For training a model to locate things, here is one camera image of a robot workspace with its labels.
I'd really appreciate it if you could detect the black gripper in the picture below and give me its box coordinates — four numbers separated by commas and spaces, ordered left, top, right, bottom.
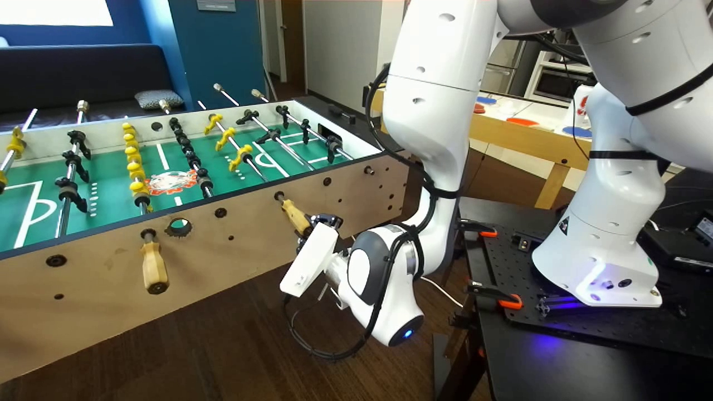
309, 212, 346, 235

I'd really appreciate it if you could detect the wooden foosball rod handle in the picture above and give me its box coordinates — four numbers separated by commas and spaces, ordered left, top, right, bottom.
271, 190, 313, 238
139, 229, 171, 298

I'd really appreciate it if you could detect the metal rod with yellow players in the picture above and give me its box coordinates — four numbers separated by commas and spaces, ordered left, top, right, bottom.
193, 98, 269, 186
120, 121, 154, 218
0, 106, 40, 192

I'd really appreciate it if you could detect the wooden foosball table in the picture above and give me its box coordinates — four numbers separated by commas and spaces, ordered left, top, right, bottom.
0, 94, 414, 387

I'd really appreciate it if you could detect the metal rod with black players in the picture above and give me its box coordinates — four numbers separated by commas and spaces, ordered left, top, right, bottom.
247, 88, 357, 164
209, 80, 318, 171
157, 98, 218, 203
51, 98, 94, 241

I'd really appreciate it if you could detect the black orange clamp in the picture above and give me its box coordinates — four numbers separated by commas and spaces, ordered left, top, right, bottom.
453, 220, 501, 264
465, 280, 525, 315

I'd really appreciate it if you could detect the black green round cap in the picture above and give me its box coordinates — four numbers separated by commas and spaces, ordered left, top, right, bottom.
163, 216, 193, 241

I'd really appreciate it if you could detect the brown door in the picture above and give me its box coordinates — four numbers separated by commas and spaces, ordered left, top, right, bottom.
277, 0, 307, 84

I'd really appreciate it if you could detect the yellow wooden game table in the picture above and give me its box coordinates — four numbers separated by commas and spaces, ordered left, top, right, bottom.
463, 88, 600, 212

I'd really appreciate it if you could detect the grey pillow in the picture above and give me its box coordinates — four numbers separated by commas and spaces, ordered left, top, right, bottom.
131, 88, 186, 113

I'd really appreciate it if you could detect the stainless steel refrigerator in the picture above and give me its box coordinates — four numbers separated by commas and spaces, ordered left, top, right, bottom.
485, 35, 537, 98

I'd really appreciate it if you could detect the microwave oven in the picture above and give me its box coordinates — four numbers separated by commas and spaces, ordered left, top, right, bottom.
521, 49, 597, 106

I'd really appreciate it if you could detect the white bag with red print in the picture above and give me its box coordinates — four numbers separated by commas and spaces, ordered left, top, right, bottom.
569, 83, 597, 128

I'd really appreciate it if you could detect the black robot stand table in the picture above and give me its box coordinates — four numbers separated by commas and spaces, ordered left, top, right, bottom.
433, 197, 713, 401

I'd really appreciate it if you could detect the dark sofa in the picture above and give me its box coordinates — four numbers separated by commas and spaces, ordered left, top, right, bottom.
0, 42, 187, 130

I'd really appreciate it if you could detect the black control box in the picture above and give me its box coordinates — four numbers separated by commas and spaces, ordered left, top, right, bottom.
638, 220, 713, 274

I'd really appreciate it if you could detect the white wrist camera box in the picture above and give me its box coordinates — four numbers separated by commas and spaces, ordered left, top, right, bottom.
279, 220, 343, 300

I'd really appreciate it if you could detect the white floor cable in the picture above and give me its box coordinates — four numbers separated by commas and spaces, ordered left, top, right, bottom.
420, 274, 465, 309

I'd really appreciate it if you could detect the wall sign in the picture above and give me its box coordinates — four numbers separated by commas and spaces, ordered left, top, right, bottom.
193, 0, 238, 14

